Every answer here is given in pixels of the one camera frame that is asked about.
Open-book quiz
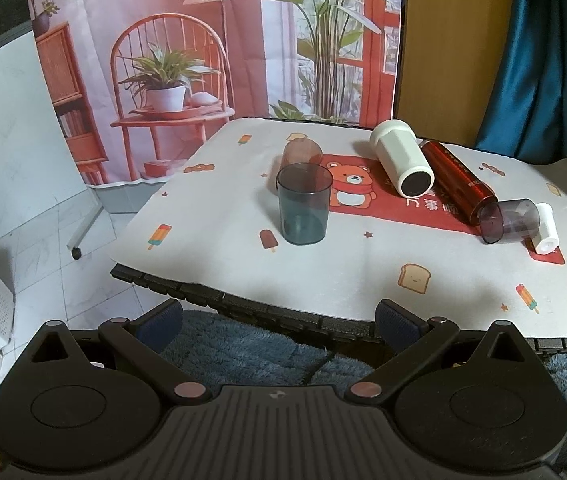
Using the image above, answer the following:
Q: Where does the printed bear tablecloth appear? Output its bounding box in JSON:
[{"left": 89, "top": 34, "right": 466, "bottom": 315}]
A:
[{"left": 113, "top": 117, "right": 567, "bottom": 338}]

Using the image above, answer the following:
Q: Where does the white cup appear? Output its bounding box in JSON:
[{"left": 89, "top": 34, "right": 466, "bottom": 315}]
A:
[{"left": 369, "top": 119, "right": 435, "bottom": 199}]

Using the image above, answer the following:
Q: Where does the white board on wheels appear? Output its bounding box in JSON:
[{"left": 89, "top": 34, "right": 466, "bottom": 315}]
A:
[{"left": 0, "top": 30, "right": 119, "bottom": 261}]

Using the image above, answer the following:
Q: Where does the red metal bottle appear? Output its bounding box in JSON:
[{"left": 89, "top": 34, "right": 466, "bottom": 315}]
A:
[{"left": 417, "top": 140, "right": 499, "bottom": 226}]

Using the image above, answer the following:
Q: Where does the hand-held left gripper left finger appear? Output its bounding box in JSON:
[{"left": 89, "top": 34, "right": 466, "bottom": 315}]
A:
[{"left": 30, "top": 299, "right": 213, "bottom": 406}]

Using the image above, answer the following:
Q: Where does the white ribbed cap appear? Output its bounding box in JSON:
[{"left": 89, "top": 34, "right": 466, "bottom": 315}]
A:
[{"left": 533, "top": 202, "right": 560, "bottom": 256}]

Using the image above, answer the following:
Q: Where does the purple transparent cup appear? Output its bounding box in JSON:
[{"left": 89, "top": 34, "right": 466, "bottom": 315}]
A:
[{"left": 479, "top": 198, "right": 539, "bottom": 245}]

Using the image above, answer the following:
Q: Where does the wooden door panel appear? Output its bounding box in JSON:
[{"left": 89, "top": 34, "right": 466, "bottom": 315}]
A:
[{"left": 394, "top": 0, "right": 519, "bottom": 146}]

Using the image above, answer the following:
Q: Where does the teal transparent cup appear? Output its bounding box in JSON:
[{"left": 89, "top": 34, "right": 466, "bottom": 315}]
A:
[{"left": 276, "top": 162, "right": 334, "bottom": 247}]

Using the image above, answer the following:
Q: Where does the brown transparent cup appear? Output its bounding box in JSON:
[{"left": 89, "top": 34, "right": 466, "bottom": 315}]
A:
[{"left": 282, "top": 139, "right": 324, "bottom": 192}]

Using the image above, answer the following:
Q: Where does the teal curtain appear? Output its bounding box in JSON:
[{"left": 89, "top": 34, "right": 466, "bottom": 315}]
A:
[{"left": 476, "top": 0, "right": 567, "bottom": 166}]

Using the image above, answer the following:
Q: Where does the blue fluffy rug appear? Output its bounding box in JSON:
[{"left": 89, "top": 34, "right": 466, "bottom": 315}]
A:
[{"left": 160, "top": 310, "right": 567, "bottom": 461}]

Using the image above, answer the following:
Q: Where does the room scene wall poster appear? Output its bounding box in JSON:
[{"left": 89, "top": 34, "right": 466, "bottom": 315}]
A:
[{"left": 24, "top": 0, "right": 404, "bottom": 191}]

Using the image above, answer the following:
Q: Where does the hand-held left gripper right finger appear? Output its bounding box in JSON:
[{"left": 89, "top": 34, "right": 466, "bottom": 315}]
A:
[{"left": 348, "top": 299, "right": 539, "bottom": 406}]

